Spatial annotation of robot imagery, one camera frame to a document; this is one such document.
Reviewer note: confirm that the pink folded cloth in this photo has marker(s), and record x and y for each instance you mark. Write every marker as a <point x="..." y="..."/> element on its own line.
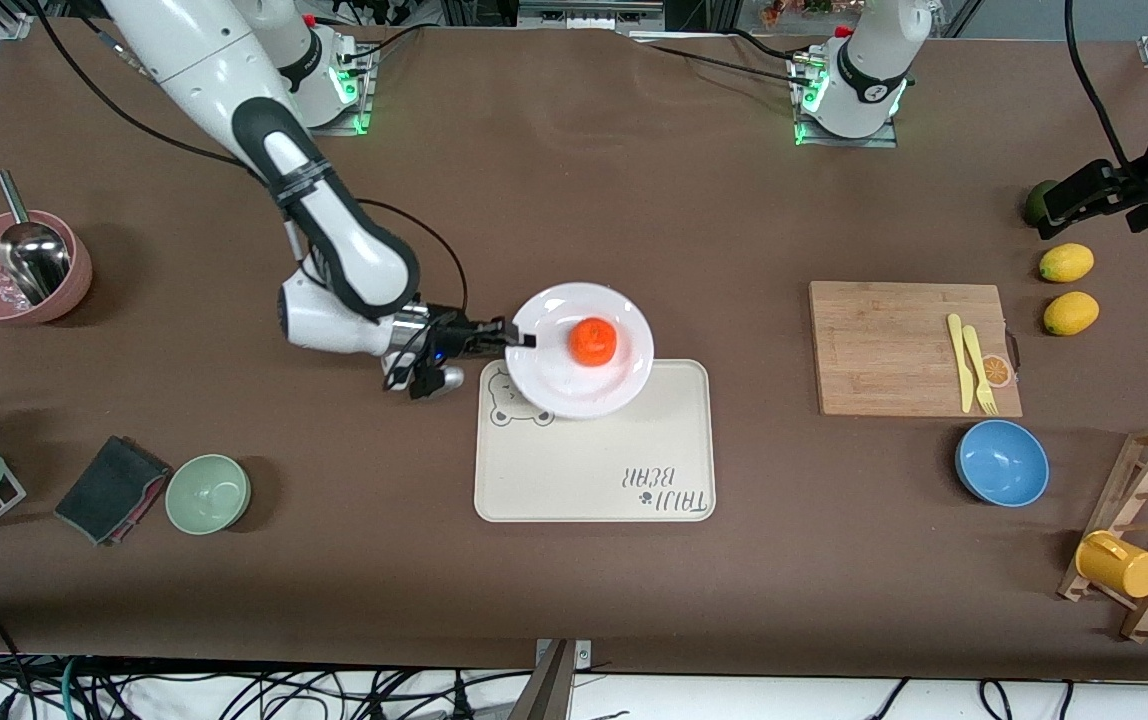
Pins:
<point x="142" y="508"/>

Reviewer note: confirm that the orange mandarin fruit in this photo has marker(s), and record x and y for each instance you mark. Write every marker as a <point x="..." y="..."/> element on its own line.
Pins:
<point x="594" y="342"/>

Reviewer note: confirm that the blue bowl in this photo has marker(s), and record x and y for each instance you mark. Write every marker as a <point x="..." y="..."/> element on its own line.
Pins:
<point x="1002" y="463"/>

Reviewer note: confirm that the aluminium table leg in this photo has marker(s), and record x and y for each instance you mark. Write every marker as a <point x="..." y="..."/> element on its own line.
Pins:
<point x="549" y="690"/>

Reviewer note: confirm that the yellow plastic fork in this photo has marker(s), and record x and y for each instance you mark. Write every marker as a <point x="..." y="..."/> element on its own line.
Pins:
<point x="974" y="355"/>

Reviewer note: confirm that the grey metal frame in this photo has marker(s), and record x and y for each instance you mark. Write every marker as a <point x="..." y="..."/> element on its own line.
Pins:
<point x="584" y="15"/>

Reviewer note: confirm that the yellow plastic knife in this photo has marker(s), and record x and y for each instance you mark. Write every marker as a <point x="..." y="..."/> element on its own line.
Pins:
<point x="963" y="370"/>

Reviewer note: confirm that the wooden cutting board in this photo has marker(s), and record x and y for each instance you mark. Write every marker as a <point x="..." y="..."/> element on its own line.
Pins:
<point x="864" y="310"/>

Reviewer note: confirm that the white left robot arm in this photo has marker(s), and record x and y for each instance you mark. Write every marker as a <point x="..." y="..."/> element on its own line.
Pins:
<point x="874" y="60"/>

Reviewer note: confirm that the yellow mug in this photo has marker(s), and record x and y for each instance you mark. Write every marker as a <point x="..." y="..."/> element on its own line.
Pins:
<point x="1124" y="570"/>

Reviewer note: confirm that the green lime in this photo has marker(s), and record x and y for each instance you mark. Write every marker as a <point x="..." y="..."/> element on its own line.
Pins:
<point x="1035" y="203"/>

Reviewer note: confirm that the white round plate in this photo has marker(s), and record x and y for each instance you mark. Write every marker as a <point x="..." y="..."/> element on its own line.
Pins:
<point x="554" y="380"/>

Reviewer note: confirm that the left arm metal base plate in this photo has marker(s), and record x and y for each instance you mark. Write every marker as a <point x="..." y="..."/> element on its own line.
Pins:
<point x="849" y="142"/>

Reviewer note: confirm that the wooden cup rack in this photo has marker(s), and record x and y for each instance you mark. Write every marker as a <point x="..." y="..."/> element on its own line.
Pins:
<point x="1134" y="492"/>

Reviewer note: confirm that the metal ladle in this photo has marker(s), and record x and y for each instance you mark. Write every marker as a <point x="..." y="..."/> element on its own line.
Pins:
<point x="34" y="260"/>

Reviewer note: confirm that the yellow lemon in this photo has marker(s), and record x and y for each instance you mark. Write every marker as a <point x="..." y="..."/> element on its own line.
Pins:
<point x="1071" y="313"/>
<point x="1067" y="262"/>

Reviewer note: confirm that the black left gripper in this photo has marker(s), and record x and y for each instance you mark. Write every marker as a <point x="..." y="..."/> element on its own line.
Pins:
<point x="1141" y="186"/>

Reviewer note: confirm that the orange slice piece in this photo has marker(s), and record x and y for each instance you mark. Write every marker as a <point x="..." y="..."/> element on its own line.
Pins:
<point x="1000" y="375"/>

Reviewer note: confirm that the dark grey folded cloth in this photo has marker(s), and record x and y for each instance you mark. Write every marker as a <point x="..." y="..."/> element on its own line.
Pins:
<point x="109" y="485"/>

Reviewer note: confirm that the light green bowl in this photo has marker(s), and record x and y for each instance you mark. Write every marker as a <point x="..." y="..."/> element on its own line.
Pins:
<point x="208" y="495"/>

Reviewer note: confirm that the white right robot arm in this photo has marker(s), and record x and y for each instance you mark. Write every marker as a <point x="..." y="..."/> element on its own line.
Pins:
<point x="234" y="60"/>

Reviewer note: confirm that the cream tray with bear print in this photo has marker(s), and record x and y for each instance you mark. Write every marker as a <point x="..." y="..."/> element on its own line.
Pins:
<point x="594" y="470"/>

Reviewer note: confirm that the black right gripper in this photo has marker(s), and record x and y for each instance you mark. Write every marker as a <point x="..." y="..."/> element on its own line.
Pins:
<point x="451" y="332"/>

